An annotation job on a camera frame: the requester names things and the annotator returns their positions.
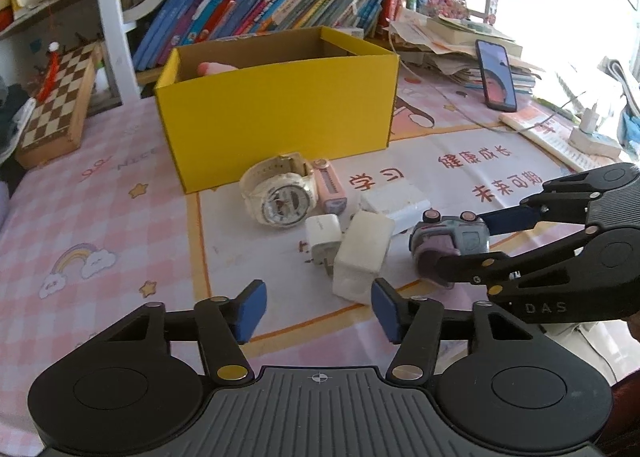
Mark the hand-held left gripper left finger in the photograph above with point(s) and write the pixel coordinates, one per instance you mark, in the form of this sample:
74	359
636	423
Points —
252	309

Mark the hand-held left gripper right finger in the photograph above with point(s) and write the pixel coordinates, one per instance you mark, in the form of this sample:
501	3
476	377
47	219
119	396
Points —
386	309

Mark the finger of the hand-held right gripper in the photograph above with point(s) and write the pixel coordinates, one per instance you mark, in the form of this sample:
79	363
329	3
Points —
470	267
502	221

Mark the grey purple toy car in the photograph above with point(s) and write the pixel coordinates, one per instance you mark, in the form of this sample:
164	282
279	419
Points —
462	237

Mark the white rectangular block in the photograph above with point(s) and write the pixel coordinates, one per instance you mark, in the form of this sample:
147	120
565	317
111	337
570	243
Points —
362	257

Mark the white charger adapter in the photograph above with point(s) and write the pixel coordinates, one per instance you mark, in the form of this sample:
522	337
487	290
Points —
322	237

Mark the white foam block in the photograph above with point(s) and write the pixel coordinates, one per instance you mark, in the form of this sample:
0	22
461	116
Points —
395	202

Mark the cream white wristwatch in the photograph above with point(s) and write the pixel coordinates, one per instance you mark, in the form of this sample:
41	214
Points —
280	199

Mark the yellow cardboard box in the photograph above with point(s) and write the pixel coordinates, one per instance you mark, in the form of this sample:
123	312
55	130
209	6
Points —
275	127

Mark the white printed desk mat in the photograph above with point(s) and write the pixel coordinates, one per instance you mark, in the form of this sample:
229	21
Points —
440	172

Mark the white power strip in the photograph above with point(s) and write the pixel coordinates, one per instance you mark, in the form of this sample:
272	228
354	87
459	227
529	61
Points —
545	134
597	143

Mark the person's own body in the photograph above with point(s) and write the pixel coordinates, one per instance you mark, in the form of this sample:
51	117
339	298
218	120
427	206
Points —
590	352

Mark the white plug charger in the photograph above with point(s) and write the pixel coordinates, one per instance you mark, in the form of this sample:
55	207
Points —
590	118

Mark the black smartphone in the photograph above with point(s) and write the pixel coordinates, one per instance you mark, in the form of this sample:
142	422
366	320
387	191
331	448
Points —
496	74

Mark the pink checkered tablecloth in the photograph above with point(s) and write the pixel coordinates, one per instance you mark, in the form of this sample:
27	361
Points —
100	217

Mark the stack of papers and books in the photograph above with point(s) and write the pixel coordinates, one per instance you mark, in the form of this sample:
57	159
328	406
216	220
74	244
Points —
450	47

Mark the pink plush toy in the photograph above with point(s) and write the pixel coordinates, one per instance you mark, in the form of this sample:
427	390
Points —
215	68

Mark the wooden chessboard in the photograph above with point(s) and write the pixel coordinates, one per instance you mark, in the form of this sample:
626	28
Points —
57	102

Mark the row of colourful books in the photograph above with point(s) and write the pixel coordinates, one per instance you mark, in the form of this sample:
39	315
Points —
260	7

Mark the red tassel ornament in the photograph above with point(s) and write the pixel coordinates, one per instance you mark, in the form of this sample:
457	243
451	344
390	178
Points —
50	69

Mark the white bookshelf frame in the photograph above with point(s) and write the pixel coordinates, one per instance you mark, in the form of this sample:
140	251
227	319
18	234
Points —
112	12

